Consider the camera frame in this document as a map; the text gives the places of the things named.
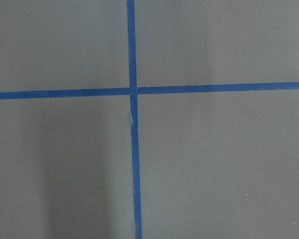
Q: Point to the blue tape line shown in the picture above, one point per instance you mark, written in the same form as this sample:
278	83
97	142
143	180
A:
214	88
131	49

